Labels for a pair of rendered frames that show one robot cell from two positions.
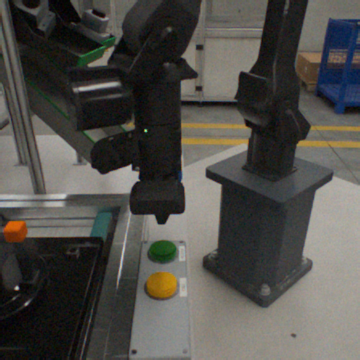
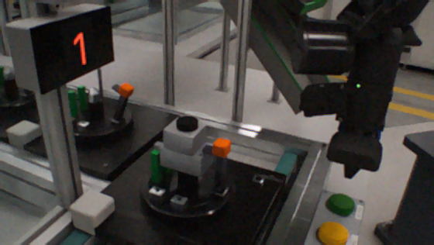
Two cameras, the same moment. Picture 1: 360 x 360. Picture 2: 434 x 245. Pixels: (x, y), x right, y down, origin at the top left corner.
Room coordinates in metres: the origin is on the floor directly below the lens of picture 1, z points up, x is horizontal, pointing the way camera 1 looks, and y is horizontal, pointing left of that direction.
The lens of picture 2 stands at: (-0.06, 0.02, 1.33)
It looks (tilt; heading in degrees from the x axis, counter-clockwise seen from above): 28 degrees down; 24
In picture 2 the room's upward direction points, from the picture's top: 3 degrees clockwise
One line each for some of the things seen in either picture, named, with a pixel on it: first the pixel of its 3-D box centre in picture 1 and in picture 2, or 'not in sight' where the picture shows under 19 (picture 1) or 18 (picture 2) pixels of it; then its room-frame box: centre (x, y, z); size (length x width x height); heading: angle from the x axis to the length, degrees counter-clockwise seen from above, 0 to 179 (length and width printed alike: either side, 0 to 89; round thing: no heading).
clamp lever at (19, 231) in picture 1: (15, 251); (215, 164); (0.34, 0.20, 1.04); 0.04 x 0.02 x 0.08; 91
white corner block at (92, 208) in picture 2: not in sight; (93, 212); (0.24, 0.34, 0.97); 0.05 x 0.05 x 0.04; 1
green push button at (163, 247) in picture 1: (162, 252); (340, 205); (0.43, 0.03, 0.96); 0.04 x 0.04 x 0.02
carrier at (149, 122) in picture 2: not in sight; (94, 106); (0.43, 0.50, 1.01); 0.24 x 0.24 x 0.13; 1
